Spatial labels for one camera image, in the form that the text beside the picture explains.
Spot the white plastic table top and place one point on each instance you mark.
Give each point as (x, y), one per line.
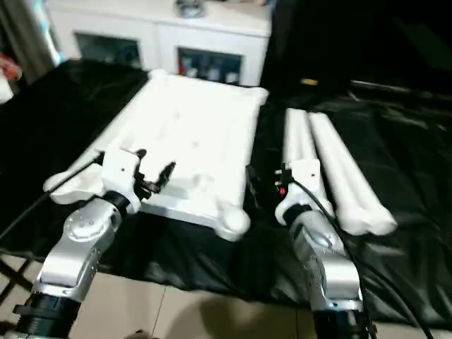
(190, 116)

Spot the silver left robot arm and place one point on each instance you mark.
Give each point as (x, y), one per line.
(81, 226)

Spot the red bottle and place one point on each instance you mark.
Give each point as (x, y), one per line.
(183, 65)

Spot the yellow label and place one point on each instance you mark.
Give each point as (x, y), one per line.
(309, 82)

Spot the white glass door cabinet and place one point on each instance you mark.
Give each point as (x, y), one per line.
(159, 31)

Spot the black work surface mat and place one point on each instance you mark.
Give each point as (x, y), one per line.
(406, 159)

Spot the white side shelf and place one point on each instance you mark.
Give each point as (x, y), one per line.
(5, 90)

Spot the dark patterned object on cabinet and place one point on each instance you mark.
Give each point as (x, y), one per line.
(187, 8)

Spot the red clothes hangers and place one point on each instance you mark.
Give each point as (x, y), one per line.
(10, 69)

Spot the grey curtain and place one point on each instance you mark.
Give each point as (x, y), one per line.
(24, 35)

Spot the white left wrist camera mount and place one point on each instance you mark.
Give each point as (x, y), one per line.
(120, 169)

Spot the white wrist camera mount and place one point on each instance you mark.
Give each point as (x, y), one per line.
(120, 169)
(307, 173)

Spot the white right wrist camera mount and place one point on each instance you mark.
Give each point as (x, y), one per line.
(307, 173)

